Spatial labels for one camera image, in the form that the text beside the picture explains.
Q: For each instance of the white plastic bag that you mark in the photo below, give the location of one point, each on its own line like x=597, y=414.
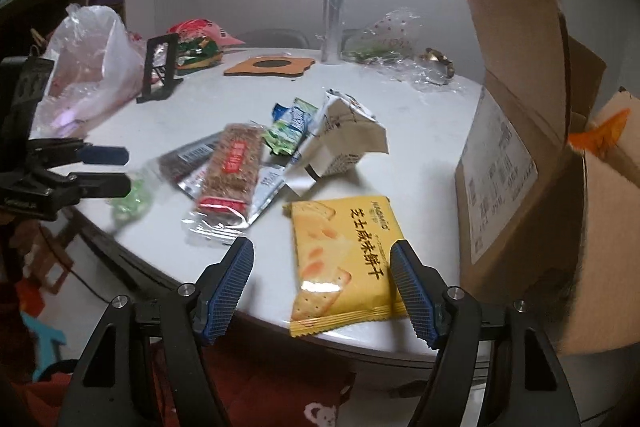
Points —
x=85, y=57

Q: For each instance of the small green candy wrapper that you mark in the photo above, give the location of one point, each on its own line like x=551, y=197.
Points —
x=135, y=203

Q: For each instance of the orange toast-shaped coaster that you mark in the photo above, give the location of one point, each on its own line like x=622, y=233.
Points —
x=240, y=68

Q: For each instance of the light blue plastic object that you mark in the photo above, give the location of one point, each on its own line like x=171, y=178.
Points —
x=45, y=342

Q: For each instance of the white paper carton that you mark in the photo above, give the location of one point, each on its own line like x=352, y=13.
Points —
x=340, y=142

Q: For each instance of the blue white snack packet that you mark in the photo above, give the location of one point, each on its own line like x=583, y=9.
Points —
x=267, y=188

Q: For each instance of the red printed cloth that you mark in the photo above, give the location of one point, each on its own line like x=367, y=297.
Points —
x=280, y=387

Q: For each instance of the brown snack bar packet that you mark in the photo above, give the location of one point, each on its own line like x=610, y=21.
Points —
x=235, y=167

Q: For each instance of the clear dotted plastic bag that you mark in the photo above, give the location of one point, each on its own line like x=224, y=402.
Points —
x=390, y=37

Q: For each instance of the gray chair back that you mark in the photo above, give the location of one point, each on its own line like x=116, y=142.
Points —
x=270, y=38

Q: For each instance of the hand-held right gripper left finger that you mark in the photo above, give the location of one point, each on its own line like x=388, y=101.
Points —
x=227, y=289

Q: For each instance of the gold metal clip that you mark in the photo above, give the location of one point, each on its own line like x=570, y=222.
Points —
x=442, y=57

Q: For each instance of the brown cardboard box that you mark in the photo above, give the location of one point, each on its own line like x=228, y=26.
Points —
x=510, y=57

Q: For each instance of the green snack packet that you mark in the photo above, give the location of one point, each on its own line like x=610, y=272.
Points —
x=200, y=54

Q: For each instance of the black phone stand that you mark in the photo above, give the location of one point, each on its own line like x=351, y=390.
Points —
x=162, y=91

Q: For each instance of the dark packet with barcode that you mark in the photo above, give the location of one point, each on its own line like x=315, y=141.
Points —
x=182, y=159

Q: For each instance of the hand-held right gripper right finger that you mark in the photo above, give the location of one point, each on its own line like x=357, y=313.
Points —
x=415, y=294

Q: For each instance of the yellow cracker packet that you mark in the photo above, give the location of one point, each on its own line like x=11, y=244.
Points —
x=340, y=257

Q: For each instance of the clear plastic tube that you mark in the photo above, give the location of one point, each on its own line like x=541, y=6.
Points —
x=332, y=7

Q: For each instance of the green white candy packet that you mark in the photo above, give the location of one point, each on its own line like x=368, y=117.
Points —
x=290, y=127

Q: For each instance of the orange wrapper piece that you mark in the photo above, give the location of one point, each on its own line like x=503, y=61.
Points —
x=600, y=132

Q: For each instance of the red pink snack bag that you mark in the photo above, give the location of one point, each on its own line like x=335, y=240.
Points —
x=200, y=28

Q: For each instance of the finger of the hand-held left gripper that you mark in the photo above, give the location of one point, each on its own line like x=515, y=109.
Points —
x=100, y=186
x=105, y=156

